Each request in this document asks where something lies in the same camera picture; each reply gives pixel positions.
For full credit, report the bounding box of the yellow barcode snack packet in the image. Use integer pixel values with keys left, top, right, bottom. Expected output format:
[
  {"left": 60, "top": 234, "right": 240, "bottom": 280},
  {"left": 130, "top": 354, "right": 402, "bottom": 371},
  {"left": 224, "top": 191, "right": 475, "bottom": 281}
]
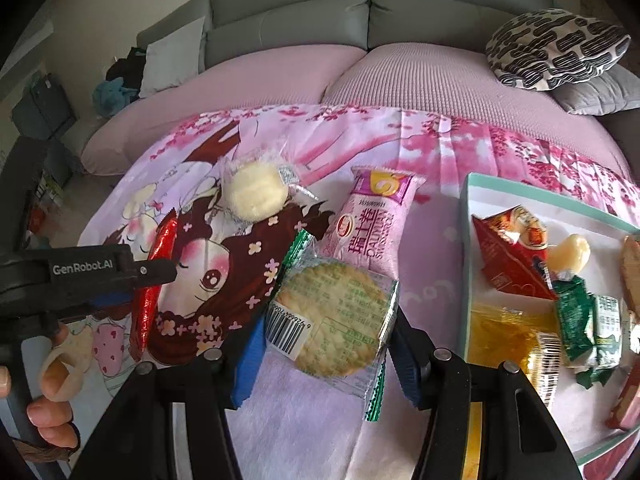
[{"left": 470, "top": 301, "right": 560, "bottom": 408}]

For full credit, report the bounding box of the brown bread packet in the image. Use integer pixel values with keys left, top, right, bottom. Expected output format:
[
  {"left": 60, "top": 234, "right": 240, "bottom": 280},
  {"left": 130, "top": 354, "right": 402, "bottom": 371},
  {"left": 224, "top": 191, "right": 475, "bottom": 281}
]
[{"left": 620, "top": 234, "right": 640, "bottom": 313}]

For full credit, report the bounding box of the grey quilted pillow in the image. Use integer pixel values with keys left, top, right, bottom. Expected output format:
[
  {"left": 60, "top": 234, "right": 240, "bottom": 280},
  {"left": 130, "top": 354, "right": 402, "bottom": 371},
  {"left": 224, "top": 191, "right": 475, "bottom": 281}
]
[{"left": 552, "top": 62, "right": 640, "bottom": 116}]

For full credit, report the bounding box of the pink roll cake packet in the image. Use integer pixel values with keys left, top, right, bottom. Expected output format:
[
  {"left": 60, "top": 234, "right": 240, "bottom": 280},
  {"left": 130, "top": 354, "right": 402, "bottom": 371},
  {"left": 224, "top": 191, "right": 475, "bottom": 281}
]
[{"left": 317, "top": 165, "right": 427, "bottom": 281}]

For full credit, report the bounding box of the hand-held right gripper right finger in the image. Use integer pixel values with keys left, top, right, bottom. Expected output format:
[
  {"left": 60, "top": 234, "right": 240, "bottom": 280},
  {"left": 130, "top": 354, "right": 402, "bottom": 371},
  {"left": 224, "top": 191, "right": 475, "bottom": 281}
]
[{"left": 387, "top": 305, "right": 583, "bottom": 480}]

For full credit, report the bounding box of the green white chips packet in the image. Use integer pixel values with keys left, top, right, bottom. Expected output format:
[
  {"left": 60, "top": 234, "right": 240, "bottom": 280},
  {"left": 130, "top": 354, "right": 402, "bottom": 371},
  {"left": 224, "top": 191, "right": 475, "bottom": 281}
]
[{"left": 552, "top": 275, "right": 601, "bottom": 368}]

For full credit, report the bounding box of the green white snack packet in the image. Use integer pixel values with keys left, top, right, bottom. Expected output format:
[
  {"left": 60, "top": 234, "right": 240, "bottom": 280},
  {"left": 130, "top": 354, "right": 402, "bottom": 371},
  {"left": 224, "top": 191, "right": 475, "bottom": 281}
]
[{"left": 575, "top": 294, "right": 633, "bottom": 388}]

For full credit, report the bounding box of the round cracker packet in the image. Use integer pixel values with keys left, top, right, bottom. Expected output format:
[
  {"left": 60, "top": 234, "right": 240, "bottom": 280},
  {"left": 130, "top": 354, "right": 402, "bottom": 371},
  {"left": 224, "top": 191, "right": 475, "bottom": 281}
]
[{"left": 264, "top": 227, "right": 401, "bottom": 423}]

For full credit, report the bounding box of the cream bun packet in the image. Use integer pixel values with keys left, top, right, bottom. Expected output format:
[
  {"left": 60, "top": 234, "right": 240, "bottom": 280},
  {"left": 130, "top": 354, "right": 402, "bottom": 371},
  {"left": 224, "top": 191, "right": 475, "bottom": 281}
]
[
  {"left": 546, "top": 232, "right": 592, "bottom": 281},
  {"left": 217, "top": 157, "right": 321, "bottom": 223}
]

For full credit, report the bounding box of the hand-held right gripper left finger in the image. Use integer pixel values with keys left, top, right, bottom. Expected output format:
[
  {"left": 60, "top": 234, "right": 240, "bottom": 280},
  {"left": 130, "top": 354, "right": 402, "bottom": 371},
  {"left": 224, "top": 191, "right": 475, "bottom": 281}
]
[{"left": 67, "top": 316, "right": 267, "bottom": 480}]

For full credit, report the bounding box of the red cartoon snack packet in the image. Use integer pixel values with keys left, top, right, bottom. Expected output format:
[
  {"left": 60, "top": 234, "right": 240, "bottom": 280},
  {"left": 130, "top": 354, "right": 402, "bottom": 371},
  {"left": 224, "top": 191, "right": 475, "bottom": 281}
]
[{"left": 472, "top": 204, "right": 560, "bottom": 302}]

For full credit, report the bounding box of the dark storage cabinet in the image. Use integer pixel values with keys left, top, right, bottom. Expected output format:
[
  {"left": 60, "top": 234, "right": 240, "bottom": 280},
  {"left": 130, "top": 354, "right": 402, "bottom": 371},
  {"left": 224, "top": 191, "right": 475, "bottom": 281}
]
[{"left": 10, "top": 72, "right": 78, "bottom": 141}]

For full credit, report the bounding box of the red patterned box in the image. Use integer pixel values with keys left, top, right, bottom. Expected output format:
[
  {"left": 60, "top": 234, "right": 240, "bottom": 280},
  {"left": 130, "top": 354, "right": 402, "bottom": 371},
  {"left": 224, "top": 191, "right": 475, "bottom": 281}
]
[{"left": 604, "top": 360, "right": 640, "bottom": 432}]

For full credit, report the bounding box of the teal cloth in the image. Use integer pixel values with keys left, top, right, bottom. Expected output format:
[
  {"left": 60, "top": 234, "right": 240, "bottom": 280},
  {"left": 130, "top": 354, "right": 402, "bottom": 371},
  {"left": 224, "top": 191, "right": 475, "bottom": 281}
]
[{"left": 92, "top": 79, "right": 138, "bottom": 117}]

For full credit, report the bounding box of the black white patterned pillow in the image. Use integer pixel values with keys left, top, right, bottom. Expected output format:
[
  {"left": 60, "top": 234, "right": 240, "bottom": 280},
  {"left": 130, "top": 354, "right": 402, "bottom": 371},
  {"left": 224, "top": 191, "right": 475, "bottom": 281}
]
[{"left": 486, "top": 8, "right": 631, "bottom": 92}]

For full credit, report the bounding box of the light grey pillow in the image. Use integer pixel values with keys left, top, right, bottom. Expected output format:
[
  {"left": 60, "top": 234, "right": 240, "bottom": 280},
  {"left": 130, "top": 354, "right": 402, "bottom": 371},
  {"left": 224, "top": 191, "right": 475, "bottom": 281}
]
[{"left": 137, "top": 15, "right": 207, "bottom": 98}]

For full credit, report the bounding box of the printed blanket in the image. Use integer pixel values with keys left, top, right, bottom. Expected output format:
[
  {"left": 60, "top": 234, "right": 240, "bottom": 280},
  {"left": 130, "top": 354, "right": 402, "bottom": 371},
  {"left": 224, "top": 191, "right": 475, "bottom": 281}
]
[{"left": 75, "top": 104, "right": 640, "bottom": 480}]

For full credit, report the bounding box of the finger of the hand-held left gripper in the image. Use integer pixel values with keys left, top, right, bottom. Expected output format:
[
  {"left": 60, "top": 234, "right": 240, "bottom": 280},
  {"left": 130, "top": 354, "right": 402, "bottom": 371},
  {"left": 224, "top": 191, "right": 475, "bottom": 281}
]
[
  {"left": 56, "top": 287, "right": 151, "bottom": 322},
  {"left": 120, "top": 255, "right": 178, "bottom": 292}
]

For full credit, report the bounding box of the pink sofa cover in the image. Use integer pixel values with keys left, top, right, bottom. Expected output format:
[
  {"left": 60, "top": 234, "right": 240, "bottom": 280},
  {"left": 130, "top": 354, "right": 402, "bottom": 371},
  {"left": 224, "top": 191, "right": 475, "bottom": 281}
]
[{"left": 80, "top": 42, "right": 631, "bottom": 186}]

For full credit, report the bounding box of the person's left hand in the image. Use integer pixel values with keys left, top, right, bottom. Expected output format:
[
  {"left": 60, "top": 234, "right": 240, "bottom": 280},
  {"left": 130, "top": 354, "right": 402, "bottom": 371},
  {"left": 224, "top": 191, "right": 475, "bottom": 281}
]
[{"left": 0, "top": 347, "right": 83, "bottom": 461}]

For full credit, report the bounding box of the red foil snack packet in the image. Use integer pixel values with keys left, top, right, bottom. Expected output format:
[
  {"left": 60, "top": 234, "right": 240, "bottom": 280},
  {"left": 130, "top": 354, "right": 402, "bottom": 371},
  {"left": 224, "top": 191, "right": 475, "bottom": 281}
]
[{"left": 129, "top": 214, "right": 180, "bottom": 362}]

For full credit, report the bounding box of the black cloth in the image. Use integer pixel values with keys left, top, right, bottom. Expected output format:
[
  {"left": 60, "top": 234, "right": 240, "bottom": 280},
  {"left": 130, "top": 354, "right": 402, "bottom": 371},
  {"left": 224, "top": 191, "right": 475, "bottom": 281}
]
[{"left": 105, "top": 46, "right": 147, "bottom": 83}]

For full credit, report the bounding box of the teal rimmed tray box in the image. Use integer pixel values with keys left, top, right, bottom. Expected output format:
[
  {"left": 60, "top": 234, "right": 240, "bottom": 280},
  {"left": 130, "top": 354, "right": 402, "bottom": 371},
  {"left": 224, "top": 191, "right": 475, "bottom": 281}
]
[{"left": 459, "top": 172, "right": 640, "bottom": 467}]

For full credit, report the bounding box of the grey sofa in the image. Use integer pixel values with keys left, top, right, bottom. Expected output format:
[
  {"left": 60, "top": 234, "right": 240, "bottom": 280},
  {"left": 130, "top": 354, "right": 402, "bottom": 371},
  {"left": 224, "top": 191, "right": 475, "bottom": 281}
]
[{"left": 136, "top": 0, "right": 640, "bottom": 116}]

